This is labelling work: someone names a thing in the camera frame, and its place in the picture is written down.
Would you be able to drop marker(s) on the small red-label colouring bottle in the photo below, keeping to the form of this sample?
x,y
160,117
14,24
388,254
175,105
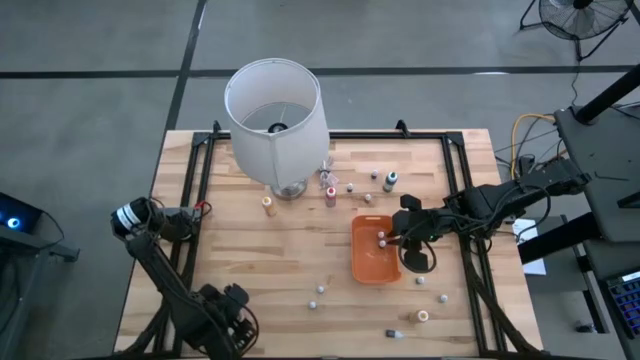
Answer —
x,y
320,289

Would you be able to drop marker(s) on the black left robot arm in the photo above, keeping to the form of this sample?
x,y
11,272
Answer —
x,y
165,280

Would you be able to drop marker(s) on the silver table lamp white shade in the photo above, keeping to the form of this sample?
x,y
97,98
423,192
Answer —
x,y
275,140

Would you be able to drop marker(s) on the black desk support beam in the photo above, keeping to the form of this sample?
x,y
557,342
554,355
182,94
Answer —
x,y
555,240

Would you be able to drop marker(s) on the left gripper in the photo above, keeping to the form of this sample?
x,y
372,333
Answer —
x,y
225,310

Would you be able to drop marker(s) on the small purple-label colouring bottle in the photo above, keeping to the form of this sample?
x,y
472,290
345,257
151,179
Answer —
x,y
312,304

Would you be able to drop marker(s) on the large green colouring bottle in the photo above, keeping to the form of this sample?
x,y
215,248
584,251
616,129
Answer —
x,y
390,182

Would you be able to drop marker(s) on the large red-orange colouring bottle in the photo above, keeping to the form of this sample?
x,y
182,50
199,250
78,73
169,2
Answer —
x,y
330,197

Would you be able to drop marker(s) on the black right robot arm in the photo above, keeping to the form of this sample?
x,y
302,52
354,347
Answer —
x,y
500,197

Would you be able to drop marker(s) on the parts drawer organizer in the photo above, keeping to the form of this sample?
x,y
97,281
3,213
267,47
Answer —
x,y
627,300

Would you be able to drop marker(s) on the black power strip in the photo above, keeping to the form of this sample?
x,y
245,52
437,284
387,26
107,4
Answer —
x,y
526,164

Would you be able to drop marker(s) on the black floor fan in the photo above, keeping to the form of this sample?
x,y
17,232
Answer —
x,y
580,20

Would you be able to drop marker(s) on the black aluminium table frame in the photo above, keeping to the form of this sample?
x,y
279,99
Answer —
x,y
380,135

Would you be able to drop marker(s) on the orange plastic bin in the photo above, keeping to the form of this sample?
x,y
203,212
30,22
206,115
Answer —
x,y
375,265

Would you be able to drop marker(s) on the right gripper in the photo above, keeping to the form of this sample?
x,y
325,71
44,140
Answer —
x,y
415,225

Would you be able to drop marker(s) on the computer tower blue light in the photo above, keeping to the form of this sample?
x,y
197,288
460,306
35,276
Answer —
x,y
25,220

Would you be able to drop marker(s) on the black upright post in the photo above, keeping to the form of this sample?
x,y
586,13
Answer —
x,y
610,92

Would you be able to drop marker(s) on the white paper sheet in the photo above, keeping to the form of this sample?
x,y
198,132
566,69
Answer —
x,y
525,231

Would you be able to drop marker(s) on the grey station desk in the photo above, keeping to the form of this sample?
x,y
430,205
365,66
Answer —
x,y
600,165

